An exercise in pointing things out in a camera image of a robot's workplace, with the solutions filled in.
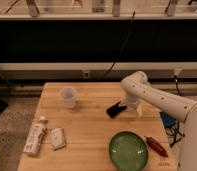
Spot red chili pepper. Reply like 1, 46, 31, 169
146, 137, 168, 157

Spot black eraser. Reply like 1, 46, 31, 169
106, 102, 127, 118

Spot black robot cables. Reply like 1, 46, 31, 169
165, 74, 186, 149

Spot small white packet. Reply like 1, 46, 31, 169
50, 128, 66, 150

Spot blue connector box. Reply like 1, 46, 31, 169
160, 112, 176, 128

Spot black hanging cable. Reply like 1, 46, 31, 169
96, 9, 137, 81

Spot white squeeze tube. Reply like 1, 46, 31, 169
23, 116, 46, 156

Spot white wall outlet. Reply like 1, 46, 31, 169
83, 71, 90, 79

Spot green ceramic bowl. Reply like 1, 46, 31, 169
109, 131, 149, 171

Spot translucent white cup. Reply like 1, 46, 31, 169
60, 87, 76, 108

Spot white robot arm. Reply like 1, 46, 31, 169
121, 71, 197, 171

